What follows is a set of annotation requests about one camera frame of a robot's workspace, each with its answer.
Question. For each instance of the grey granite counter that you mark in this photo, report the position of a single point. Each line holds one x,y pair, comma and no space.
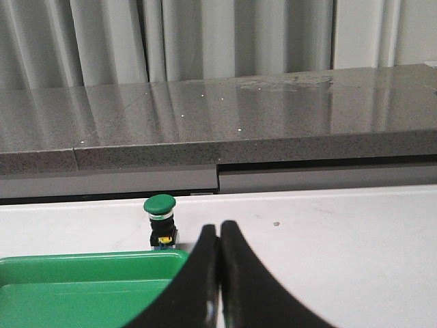
356,127

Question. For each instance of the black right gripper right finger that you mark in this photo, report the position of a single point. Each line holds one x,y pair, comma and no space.
251,296

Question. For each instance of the green mushroom push button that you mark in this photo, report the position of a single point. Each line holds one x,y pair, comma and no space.
164,233

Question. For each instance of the green plastic tray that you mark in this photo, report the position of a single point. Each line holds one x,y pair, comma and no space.
84,290

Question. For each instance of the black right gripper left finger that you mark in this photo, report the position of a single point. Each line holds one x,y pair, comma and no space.
191,298

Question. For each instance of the white curtain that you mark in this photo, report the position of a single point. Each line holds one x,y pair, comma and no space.
81,43

